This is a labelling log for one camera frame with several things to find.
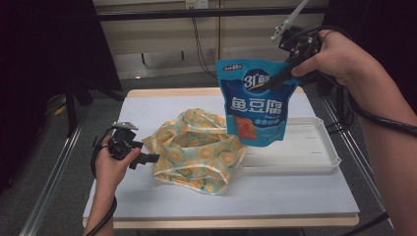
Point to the white plastic tray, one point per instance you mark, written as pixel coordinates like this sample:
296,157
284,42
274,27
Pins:
305,150

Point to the person's right hand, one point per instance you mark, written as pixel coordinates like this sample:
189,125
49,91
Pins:
337,59

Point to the fruit print cloth bag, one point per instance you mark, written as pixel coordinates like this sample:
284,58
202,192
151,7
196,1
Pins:
196,154

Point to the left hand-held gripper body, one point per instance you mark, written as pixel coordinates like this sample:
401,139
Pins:
121,144

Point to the person's left hand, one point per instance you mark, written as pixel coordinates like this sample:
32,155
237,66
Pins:
109,173

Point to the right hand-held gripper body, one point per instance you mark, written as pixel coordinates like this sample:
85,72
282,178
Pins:
301,46

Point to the black curtain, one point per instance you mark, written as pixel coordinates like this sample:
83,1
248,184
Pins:
387,26
39,65

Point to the black horizontal bar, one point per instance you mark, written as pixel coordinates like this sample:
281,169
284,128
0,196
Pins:
209,13

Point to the white wall socket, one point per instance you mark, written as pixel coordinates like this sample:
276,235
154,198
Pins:
196,4

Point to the black stand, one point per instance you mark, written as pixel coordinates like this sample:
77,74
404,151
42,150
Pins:
70,111
340,98

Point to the yellow floor tape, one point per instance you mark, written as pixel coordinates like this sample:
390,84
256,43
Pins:
60,110

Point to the blue snack pouch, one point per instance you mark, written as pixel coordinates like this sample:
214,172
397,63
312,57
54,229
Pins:
255,108

